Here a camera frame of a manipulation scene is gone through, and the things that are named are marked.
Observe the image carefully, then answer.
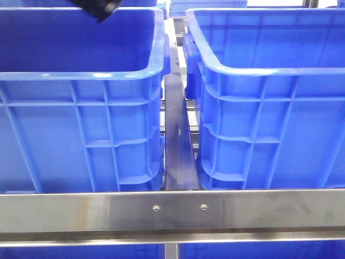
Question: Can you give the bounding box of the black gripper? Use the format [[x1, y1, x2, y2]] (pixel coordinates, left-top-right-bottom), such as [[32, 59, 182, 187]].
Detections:
[[72, 0, 123, 23]]

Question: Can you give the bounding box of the blue crate far right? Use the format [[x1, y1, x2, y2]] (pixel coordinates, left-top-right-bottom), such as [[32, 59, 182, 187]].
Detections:
[[169, 0, 247, 17]]

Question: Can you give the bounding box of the blue plastic crate left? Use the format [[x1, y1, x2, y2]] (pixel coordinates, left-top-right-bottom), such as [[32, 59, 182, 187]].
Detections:
[[1, 8, 170, 194]]

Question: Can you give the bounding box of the blue plastic crate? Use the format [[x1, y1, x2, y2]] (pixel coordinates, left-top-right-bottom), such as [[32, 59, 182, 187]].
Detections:
[[183, 8, 344, 190], [1, 8, 170, 194]]

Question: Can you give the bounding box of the blue crate far left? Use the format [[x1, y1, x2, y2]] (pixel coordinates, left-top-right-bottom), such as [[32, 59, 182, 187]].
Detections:
[[1, 0, 167, 19]]

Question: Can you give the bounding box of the blue plastic crate right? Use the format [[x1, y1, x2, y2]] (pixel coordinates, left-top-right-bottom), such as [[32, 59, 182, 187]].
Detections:
[[183, 8, 344, 190]]

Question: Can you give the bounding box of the blue crate lower left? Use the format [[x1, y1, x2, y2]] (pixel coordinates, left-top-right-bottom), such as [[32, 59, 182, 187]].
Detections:
[[1, 244, 164, 258]]

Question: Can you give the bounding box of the blue crate lower right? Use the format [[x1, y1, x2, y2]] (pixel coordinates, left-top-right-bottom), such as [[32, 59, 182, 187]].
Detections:
[[180, 240, 344, 258]]

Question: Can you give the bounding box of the steel rack frame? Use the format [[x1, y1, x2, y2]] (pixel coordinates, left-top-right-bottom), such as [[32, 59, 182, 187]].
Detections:
[[1, 18, 344, 258]]

